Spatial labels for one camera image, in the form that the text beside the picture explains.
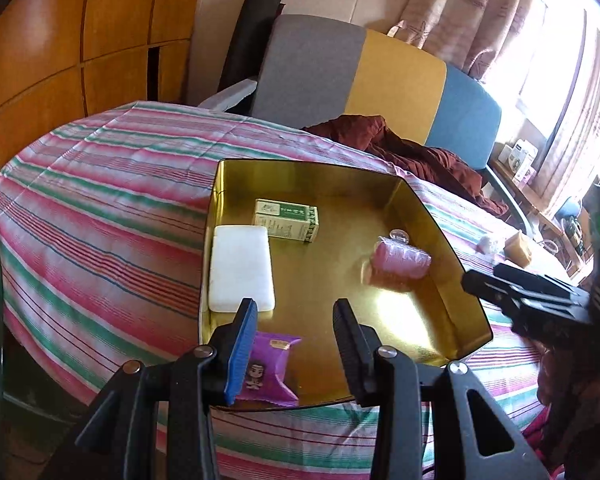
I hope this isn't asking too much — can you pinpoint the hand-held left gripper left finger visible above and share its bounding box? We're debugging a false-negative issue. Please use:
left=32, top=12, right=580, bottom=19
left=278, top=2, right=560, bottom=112
left=45, top=298, right=259, bottom=480

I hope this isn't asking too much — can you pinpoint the black rolled mat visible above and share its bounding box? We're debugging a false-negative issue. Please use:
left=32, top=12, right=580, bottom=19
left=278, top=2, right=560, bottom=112
left=217, top=0, right=286, bottom=111

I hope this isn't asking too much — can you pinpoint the gold metal tray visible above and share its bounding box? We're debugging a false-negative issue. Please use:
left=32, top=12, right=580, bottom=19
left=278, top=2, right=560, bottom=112
left=197, top=158, right=494, bottom=413

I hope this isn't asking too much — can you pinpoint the maroon garment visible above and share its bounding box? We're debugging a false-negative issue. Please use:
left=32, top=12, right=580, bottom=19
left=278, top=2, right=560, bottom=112
left=300, top=115, right=511, bottom=221

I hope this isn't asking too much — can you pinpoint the clear plastic wrap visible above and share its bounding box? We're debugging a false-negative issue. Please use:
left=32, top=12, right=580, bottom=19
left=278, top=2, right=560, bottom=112
left=477, top=234, right=505, bottom=256

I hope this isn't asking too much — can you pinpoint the white cardboard box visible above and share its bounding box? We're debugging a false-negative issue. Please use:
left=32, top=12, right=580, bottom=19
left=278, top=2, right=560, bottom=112
left=497, top=139, right=538, bottom=183

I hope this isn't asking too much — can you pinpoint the pink wrapped packet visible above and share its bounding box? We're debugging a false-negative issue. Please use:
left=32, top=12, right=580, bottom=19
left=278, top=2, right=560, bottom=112
left=362, top=239, right=432, bottom=291

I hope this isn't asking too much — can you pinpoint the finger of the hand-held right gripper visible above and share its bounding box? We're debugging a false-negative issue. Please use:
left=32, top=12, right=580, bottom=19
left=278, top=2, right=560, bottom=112
left=492, top=262, right=593, bottom=302
left=461, top=269, right=593, bottom=339

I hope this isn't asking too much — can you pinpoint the white foam block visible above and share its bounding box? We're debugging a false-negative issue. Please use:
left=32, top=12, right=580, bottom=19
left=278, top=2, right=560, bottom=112
left=207, top=225, right=276, bottom=317

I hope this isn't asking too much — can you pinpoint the purple snack packet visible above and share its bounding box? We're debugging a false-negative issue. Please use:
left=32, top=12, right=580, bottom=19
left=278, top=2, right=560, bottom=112
left=235, top=332, right=303, bottom=408

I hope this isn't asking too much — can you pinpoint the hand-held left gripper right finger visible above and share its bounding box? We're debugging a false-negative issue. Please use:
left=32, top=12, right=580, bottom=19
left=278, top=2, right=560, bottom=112
left=332, top=298, right=551, bottom=480

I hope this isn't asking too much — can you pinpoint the grey yellow blue chair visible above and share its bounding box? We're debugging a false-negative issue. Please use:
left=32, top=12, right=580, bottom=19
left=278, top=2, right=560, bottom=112
left=197, top=14, right=536, bottom=236

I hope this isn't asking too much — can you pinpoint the patterned beige curtain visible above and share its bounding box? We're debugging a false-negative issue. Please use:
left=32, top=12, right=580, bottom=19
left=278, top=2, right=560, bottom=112
left=387, top=0, right=551, bottom=81

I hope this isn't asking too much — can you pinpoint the person's right forearm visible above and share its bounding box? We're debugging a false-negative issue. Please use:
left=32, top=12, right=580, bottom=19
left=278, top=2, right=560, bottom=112
left=537, top=345, right=600, bottom=471

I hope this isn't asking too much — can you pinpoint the striped tablecloth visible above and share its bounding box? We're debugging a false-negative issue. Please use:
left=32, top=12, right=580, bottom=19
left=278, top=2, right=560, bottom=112
left=0, top=100, right=596, bottom=480

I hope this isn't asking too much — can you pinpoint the yellow sponge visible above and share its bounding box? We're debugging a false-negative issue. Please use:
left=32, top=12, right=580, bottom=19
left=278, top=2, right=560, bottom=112
left=504, top=231, right=536, bottom=267

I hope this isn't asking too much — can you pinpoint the plain beige curtain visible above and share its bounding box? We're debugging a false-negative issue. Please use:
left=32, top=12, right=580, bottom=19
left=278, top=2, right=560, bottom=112
left=525, top=25, right=600, bottom=216

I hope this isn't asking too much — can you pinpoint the wooden wardrobe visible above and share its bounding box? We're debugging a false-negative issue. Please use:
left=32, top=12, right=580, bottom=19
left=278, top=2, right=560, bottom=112
left=0, top=0, right=206, bottom=196

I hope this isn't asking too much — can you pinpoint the wooden side table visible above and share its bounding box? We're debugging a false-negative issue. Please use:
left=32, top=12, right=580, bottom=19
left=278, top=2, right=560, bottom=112
left=487, top=157, right=596, bottom=281

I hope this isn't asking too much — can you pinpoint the green paper box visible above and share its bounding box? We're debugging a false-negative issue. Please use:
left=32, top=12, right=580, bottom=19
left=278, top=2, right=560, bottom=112
left=252, top=198, right=321, bottom=245

